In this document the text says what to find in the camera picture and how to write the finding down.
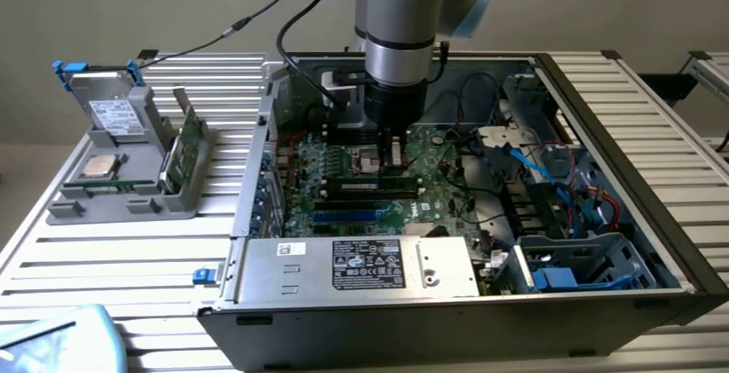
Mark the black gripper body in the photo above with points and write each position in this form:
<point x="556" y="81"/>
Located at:
<point x="396" y="104"/>

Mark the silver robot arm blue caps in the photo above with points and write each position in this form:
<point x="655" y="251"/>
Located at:
<point x="396" y="27"/>

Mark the dark RAM stick with label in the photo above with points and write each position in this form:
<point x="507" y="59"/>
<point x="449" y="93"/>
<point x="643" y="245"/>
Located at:
<point x="353" y="184"/>

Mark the green RAM stick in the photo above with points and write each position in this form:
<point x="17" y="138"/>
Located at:
<point x="109" y="185"/>

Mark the metal CPU socket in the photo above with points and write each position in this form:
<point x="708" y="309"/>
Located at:
<point x="365" y="159"/>

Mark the green Dell motherboard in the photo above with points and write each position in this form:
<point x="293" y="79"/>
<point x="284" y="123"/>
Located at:
<point x="444" y="202"/>

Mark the blue expansion slot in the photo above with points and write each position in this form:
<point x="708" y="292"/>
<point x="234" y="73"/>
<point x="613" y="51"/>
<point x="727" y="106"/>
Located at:
<point x="348" y="216"/>

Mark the silver power supply unit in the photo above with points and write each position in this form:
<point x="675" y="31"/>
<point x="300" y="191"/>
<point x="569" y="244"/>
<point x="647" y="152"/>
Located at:
<point x="320" y="270"/>

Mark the green graphics card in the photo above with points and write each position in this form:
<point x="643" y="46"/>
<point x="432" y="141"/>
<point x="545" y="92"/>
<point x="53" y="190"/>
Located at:
<point x="185" y="155"/>

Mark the grey metal disk bay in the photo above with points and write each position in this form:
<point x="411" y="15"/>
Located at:
<point x="587" y="262"/>

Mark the black open PC case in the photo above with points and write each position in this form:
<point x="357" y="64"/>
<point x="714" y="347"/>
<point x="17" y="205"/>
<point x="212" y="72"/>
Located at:
<point x="456" y="330"/>

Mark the blue case latch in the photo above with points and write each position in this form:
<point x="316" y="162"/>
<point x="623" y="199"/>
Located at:
<point x="205" y="275"/>

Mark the silver hard disk blue caddy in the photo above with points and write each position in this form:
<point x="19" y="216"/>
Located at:
<point x="111" y="108"/>

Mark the silver CPU chip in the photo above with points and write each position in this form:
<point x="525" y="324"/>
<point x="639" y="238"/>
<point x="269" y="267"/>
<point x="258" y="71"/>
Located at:
<point x="106" y="165"/>

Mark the grey parts rack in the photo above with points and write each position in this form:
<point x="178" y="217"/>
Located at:
<point x="114" y="211"/>

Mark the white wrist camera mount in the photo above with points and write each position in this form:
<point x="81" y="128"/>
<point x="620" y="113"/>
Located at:
<point x="342" y="87"/>

